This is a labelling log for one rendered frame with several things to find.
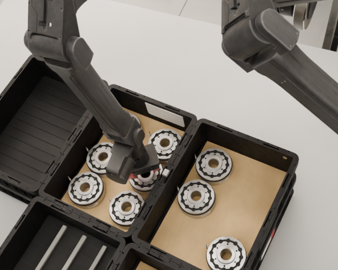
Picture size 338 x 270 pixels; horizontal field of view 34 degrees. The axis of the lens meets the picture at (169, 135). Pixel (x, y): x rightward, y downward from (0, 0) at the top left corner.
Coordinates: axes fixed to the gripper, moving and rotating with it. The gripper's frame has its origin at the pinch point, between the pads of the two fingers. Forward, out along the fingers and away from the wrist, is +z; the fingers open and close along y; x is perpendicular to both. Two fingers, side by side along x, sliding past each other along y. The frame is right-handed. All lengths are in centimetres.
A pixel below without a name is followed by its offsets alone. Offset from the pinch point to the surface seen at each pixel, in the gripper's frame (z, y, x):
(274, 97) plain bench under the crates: 19, 46, 21
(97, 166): 1.0, -12.8, 6.9
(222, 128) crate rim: -3.8, 24.5, 3.6
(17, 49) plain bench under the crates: 18, -35, 75
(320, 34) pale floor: 92, 98, 88
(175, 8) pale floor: 91, 34, 134
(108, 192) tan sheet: 4.0, -12.1, -0.3
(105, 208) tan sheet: 3.9, -13.8, -5.1
